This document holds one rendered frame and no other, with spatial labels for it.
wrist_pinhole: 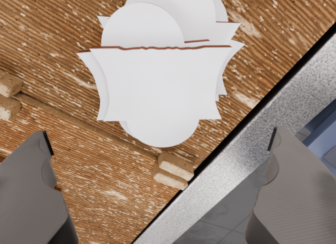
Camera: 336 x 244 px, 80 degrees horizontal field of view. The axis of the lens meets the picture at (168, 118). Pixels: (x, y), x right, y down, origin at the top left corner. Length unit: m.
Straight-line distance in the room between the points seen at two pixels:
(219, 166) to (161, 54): 0.27
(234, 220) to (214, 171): 1.93
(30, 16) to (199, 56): 0.19
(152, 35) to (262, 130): 0.25
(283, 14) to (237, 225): 2.23
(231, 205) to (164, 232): 1.61
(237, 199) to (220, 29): 1.92
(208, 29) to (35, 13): 0.19
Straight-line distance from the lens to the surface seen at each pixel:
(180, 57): 0.18
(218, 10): 0.22
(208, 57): 0.18
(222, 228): 2.39
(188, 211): 0.48
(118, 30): 0.19
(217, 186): 0.43
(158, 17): 0.18
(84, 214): 0.47
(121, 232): 0.50
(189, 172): 0.32
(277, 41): 0.29
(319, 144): 0.51
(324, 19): 0.31
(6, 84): 0.30
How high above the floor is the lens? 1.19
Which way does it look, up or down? 60 degrees down
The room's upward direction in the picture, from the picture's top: 177 degrees clockwise
